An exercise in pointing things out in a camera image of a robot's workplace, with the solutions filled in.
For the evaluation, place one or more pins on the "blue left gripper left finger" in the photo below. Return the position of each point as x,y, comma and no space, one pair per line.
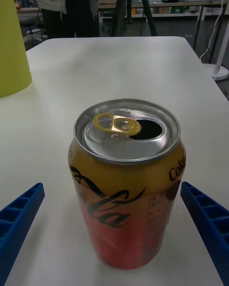
16,221

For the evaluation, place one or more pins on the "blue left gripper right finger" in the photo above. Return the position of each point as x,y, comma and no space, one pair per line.
210,221

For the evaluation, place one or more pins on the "yellow and red drink can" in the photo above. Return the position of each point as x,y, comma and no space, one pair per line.
124,195

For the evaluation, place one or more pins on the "white floor stand with pole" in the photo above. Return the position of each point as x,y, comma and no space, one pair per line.
220,72

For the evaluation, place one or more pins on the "yellow-green plastic bin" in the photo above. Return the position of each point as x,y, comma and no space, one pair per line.
10,40

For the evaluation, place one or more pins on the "person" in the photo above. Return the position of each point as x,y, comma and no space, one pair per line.
59,9

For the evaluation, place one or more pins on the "workbench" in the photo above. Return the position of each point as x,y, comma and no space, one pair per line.
167,4

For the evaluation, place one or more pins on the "black tripod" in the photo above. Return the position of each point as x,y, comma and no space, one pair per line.
146,7

